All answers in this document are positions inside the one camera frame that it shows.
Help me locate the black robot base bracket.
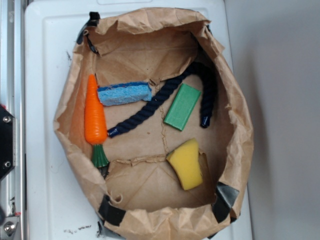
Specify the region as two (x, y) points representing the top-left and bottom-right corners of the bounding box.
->
(0, 104), (16, 181)

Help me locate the white plastic tray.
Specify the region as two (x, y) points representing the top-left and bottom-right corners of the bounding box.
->
(24, 0), (254, 240)

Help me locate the aluminium frame rail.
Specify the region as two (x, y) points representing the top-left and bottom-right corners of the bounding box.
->
(0, 0), (28, 240)

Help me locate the brown paper bag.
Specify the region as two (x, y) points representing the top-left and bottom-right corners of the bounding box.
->
(54, 7), (254, 240)

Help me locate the green rectangular sponge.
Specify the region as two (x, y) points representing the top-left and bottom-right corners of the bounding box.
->
(164, 83), (201, 131)

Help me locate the yellow sponge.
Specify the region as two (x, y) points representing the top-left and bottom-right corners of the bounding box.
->
(166, 138), (203, 191)

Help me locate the orange plastic carrot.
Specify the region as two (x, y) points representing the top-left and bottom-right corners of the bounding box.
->
(84, 74), (109, 168)

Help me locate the dark blue rope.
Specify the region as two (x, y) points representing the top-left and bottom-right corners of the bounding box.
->
(107, 61), (217, 138)

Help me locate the blue sponge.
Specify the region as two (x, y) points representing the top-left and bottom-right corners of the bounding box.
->
(97, 81), (152, 107)

